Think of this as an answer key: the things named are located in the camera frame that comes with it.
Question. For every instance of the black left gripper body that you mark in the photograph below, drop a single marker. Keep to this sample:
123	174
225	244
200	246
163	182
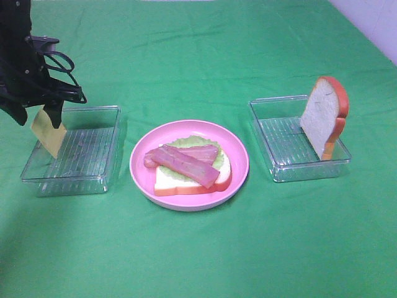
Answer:
35	73

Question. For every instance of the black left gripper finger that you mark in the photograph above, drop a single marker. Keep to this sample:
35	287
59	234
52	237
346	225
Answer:
54	110
16	111

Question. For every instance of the white bread slice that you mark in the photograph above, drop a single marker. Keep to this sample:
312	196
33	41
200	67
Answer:
324	117
172	183

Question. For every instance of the green lettuce leaf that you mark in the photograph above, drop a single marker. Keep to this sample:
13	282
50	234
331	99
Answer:
221	163

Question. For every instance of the red bacon strip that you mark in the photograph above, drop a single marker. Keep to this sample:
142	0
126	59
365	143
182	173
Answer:
205	153
186	165

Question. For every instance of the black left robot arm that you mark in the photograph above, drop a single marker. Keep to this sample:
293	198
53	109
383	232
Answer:
16	23

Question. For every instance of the yellow cheese slice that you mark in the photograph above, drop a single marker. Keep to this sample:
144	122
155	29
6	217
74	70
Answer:
50	137

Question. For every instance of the clear left ingredient tray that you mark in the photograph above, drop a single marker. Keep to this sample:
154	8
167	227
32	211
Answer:
86	159

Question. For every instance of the pink round plate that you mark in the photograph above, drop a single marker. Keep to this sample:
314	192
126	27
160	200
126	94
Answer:
144	178

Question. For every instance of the green tablecloth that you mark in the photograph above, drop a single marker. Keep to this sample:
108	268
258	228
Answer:
165	61

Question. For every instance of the clear right bread tray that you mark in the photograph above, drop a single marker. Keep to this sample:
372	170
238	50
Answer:
287	152

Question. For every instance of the white bread slice upright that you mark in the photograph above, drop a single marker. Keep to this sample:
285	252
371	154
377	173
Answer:
324	117

